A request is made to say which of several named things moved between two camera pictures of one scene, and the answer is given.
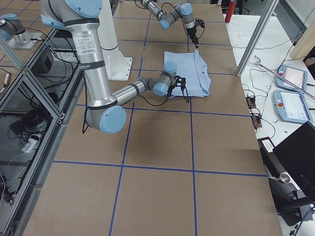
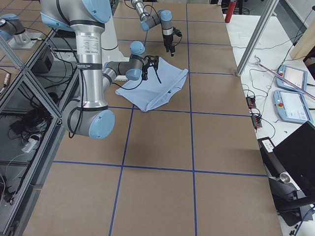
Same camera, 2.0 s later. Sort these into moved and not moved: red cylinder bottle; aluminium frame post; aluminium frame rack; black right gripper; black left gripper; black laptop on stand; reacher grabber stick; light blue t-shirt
Moved: black right gripper; light blue t-shirt; black left gripper
Not moved: reacher grabber stick; red cylinder bottle; aluminium frame post; aluminium frame rack; black laptop on stand
